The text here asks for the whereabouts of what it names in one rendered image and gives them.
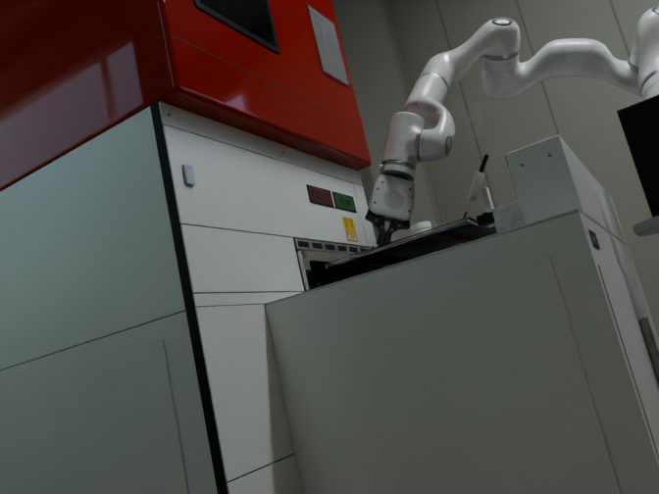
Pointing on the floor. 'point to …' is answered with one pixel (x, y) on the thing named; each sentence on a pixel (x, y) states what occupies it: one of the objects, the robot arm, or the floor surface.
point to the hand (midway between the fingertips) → (383, 240)
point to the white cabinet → (478, 371)
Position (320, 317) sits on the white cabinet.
